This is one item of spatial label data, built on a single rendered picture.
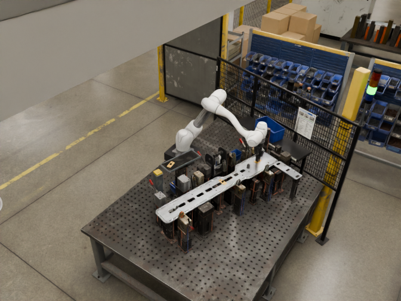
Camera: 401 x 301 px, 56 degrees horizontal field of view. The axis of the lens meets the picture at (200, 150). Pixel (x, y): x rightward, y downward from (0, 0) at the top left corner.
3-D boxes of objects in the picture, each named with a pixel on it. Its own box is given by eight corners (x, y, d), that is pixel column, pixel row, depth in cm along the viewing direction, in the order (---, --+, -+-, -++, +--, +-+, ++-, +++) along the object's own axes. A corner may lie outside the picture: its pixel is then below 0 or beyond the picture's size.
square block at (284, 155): (280, 184, 398) (286, 157, 376) (275, 180, 403) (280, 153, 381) (286, 181, 402) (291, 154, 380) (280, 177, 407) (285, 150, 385)
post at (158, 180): (159, 212, 362) (156, 177, 335) (154, 207, 366) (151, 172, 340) (165, 208, 366) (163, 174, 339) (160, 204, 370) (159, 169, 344)
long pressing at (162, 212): (168, 226, 310) (168, 225, 309) (153, 211, 323) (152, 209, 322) (279, 161, 382) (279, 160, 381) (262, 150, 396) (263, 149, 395)
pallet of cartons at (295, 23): (290, 77, 759) (299, 25, 696) (255, 66, 797) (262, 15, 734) (315, 58, 836) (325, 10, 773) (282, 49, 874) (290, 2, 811)
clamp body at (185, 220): (185, 255, 323) (185, 227, 301) (175, 245, 331) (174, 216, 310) (195, 249, 328) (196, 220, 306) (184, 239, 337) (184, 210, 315)
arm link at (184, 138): (172, 149, 417) (172, 132, 403) (181, 139, 429) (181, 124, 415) (185, 153, 412) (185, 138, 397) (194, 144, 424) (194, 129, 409)
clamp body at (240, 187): (238, 218, 358) (241, 191, 337) (230, 211, 365) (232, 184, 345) (245, 214, 363) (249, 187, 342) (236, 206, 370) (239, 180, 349)
